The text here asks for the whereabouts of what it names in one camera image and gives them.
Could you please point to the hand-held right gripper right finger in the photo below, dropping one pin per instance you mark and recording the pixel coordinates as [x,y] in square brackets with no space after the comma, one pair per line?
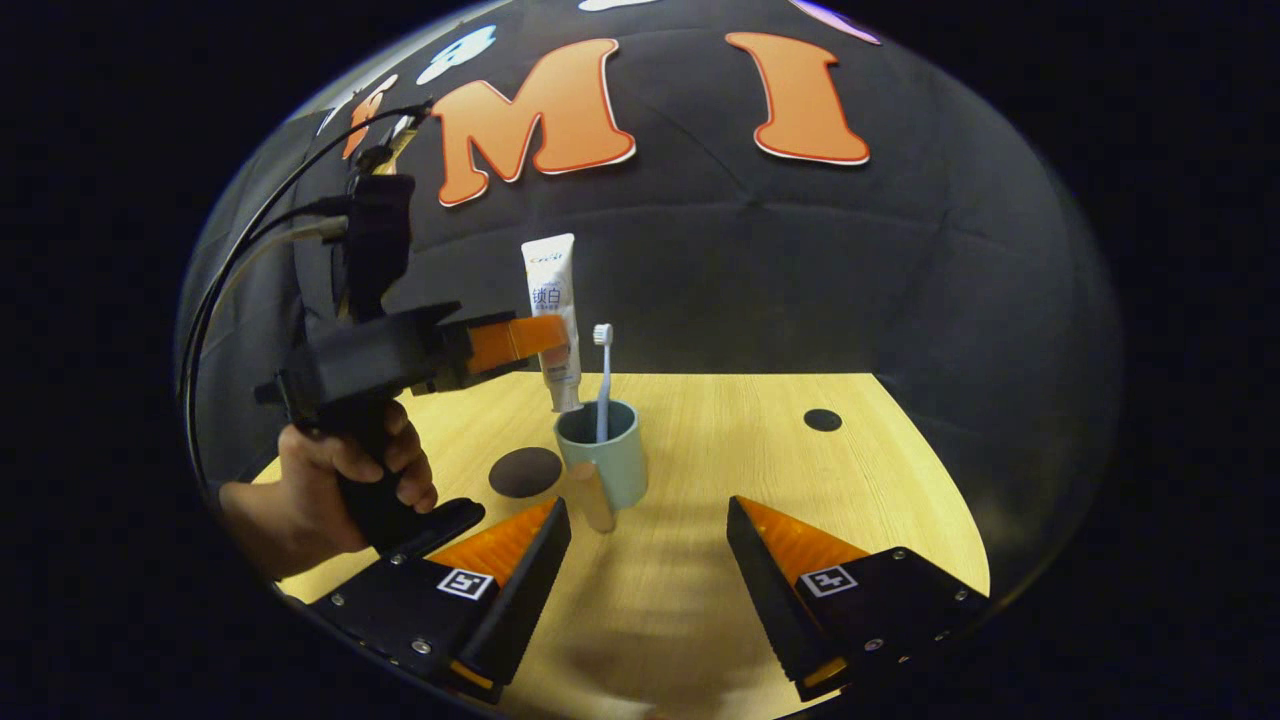
[770,600]

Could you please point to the white toothpaste tube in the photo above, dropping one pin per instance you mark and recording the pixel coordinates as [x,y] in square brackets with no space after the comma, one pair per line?
[550,280]

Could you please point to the white toothbrush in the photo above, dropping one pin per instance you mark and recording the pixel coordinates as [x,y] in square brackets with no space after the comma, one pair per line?
[604,390]

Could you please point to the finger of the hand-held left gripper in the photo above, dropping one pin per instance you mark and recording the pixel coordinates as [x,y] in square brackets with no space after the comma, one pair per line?
[500,345]

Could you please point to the wooden desktop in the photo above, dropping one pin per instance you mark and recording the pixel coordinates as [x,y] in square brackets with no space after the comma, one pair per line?
[700,450]

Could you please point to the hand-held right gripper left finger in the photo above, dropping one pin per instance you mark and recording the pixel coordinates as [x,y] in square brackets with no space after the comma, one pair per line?
[520,590]

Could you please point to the black round desk grommet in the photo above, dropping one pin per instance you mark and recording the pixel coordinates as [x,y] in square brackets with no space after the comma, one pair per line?
[822,420]

